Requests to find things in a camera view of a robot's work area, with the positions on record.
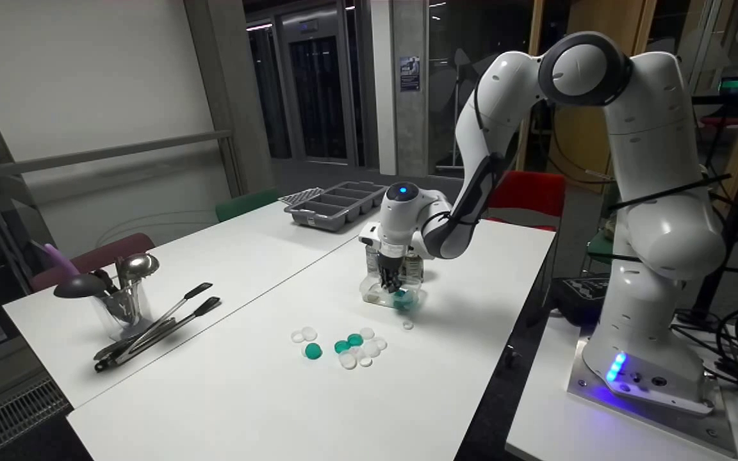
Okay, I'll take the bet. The black control box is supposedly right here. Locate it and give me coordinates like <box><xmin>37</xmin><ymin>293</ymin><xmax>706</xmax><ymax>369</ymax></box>
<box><xmin>552</xmin><ymin>271</ymin><xmax>612</xmax><ymax>328</ymax></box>

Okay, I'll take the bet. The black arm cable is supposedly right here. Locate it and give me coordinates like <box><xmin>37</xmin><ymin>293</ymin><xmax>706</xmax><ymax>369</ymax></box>
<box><xmin>603</xmin><ymin>171</ymin><xmax>733</xmax><ymax>216</ymax></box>

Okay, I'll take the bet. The grey cutlery tray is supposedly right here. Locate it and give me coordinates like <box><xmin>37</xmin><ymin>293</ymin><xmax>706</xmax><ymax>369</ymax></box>
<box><xmin>280</xmin><ymin>179</ymin><xmax>393</xmax><ymax>234</ymax></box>

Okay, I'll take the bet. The red chair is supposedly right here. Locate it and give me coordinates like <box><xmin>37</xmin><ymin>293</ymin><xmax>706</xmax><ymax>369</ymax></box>
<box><xmin>492</xmin><ymin>170</ymin><xmax>569</xmax><ymax>234</ymax></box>

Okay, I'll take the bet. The purple utensil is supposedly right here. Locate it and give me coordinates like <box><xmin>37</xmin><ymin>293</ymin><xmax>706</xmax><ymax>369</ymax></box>
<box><xmin>40</xmin><ymin>238</ymin><xmax>87</xmax><ymax>284</ymax></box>

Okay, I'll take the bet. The metal ladle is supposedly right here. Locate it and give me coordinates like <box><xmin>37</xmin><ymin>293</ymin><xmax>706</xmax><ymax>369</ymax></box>
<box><xmin>115</xmin><ymin>251</ymin><xmax>165</xmax><ymax>298</ymax></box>

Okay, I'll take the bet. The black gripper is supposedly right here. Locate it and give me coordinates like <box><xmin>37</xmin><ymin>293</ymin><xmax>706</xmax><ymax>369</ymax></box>
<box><xmin>373</xmin><ymin>247</ymin><xmax>412</xmax><ymax>299</ymax></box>

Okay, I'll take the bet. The grey handrail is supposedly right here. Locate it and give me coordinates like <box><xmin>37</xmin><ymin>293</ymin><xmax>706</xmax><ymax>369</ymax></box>
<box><xmin>0</xmin><ymin>128</ymin><xmax>237</xmax><ymax>191</ymax></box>

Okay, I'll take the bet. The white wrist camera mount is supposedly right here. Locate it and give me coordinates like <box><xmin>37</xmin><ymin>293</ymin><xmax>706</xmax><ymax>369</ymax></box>
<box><xmin>356</xmin><ymin>221</ymin><xmax>384</xmax><ymax>248</ymax></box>

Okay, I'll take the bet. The clear plastic container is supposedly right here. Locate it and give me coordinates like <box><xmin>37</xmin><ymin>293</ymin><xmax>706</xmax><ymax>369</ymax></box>
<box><xmin>360</xmin><ymin>271</ymin><xmax>430</xmax><ymax>315</ymax></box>

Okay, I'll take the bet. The glass utensil holder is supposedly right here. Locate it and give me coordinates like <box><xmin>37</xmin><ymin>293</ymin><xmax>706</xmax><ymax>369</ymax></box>
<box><xmin>111</xmin><ymin>274</ymin><xmax>157</xmax><ymax>328</ymax></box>

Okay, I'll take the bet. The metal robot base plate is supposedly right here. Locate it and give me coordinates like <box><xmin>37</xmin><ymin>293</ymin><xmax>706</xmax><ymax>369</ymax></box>
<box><xmin>565</xmin><ymin>339</ymin><xmax>738</xmax><ymax>461</ymax></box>

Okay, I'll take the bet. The green chair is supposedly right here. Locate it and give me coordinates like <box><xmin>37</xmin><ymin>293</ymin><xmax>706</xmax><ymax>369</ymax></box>
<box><xmin>213</xmin><ymin>188</ymin><xmax>282</xmax><ymax>226</ymax></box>

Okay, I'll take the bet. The black ladle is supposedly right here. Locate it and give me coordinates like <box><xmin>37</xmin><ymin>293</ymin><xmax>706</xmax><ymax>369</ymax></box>
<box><xmin>51</xmin><ymin>271</ymin><xmax>128</xmax><ymax>315</ymax></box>

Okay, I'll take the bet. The small wall poster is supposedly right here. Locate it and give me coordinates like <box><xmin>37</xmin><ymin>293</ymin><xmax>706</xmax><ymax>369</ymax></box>
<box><xmin>398</xmin><ymin>54</ymin><xmax>427</xmax><ymax>95</ymax></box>

